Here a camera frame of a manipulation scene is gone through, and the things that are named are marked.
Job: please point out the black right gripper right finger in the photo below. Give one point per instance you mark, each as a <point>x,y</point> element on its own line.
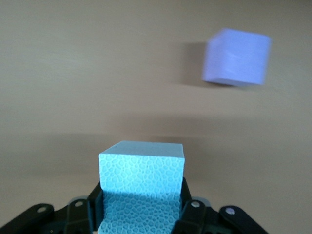
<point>207,221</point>

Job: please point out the blue foam block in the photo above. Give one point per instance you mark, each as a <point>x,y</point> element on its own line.
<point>141,175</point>

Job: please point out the purple foam block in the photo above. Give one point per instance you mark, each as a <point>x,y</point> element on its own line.
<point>236,56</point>

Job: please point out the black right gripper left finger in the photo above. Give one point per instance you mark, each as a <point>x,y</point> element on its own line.
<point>73,219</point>

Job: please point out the brown paper table cover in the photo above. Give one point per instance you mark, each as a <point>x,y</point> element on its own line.
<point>97,73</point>

